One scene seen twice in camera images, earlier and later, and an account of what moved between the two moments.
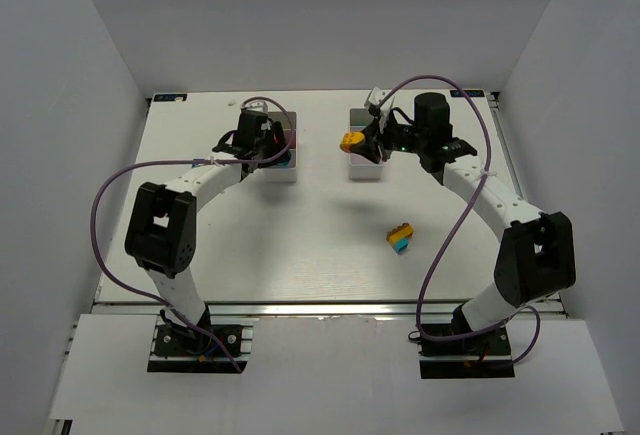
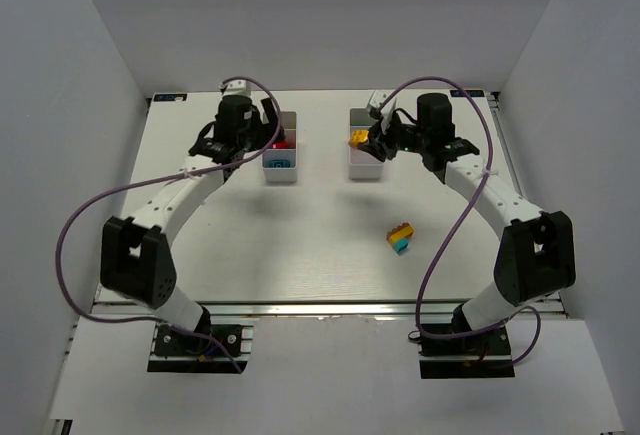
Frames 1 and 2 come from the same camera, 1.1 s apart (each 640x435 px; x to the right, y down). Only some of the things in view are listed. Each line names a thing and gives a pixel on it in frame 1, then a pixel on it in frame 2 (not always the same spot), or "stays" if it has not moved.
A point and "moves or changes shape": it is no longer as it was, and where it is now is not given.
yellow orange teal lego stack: (399, 237) stays
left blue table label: (170, 97) stays
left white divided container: (287, 173) stays
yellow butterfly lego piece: (351, 138) moves or changes shape
